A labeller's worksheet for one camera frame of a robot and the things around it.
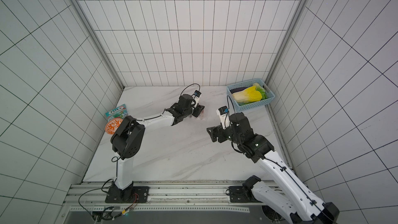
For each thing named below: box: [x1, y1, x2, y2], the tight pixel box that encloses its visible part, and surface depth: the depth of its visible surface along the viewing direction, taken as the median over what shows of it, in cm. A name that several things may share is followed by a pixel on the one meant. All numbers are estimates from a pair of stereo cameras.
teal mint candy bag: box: [105, 103, 128, 123], surface depth 103 cm
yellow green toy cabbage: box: [232, 82, 268, 103], surface depth 108 cm
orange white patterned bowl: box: [104, 117, 123, 135], surface depth 97 cm
